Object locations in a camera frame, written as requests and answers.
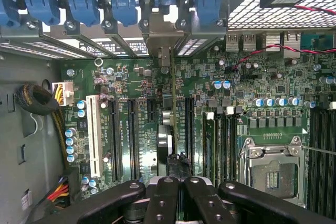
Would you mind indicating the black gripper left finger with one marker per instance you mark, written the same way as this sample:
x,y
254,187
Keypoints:
x,y
162,203

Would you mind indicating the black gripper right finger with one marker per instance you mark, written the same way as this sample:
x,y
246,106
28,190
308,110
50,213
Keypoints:
x,y
207,203

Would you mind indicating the black empty RAM slot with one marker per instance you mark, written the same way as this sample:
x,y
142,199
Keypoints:
x,y
332,155
234,150
313,155
228,150
221,150
323,155

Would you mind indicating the long black expansion slot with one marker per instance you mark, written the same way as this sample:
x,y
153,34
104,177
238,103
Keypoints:
x,y
115,140
189,129
133,140

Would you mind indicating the CPU socket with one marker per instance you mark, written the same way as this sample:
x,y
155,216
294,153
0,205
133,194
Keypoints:
x,y
273,176

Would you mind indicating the short black expansion slot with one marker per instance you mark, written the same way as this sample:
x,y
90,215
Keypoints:
x,y
151,110

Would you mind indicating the white expansion slot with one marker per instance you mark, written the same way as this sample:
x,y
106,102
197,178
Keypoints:
x,y
93,134

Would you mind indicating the silver socket locking lever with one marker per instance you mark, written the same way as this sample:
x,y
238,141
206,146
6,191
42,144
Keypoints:
x,y
320,150

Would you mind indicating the green motherboard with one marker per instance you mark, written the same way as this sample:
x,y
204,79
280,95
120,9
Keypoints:
x,y
126,82

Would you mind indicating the white power connector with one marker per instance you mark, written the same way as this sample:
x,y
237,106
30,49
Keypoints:
x,y
67,93

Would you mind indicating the open black PC case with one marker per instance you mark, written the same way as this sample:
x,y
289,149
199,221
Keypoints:
x,y
26,142

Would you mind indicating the perforated expansion slot cover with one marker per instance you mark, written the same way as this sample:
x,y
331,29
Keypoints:
x,y
194,47
60,49
26,49

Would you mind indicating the silver USB port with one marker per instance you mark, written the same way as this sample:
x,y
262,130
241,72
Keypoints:
x,y
249,42
232,42

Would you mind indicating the silver rear port housing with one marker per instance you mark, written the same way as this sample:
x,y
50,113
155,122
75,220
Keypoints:
x,y
273,41
292,45

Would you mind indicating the blue slot retention clip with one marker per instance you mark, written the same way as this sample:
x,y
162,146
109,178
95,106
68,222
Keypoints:
x,y
124,10
9,14
43,10
208,9
84,10

